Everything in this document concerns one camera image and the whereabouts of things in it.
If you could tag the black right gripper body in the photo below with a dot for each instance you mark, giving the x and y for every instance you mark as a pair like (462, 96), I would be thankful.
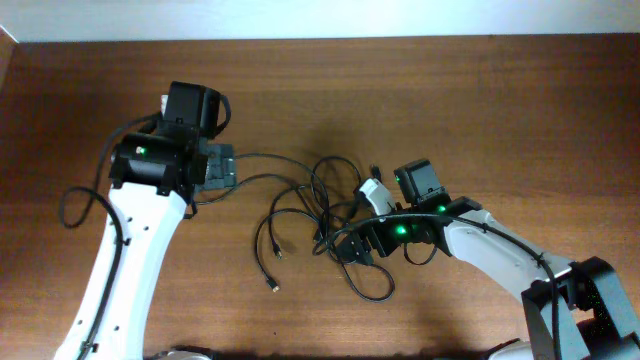
(357, 245)

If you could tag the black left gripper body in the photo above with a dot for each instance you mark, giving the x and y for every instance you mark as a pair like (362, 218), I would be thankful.
(220, 169)

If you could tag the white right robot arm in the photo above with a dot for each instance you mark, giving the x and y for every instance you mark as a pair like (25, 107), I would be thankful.
(573, 309)

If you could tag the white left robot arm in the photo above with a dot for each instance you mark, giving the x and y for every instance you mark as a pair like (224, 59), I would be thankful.
(155, 175)

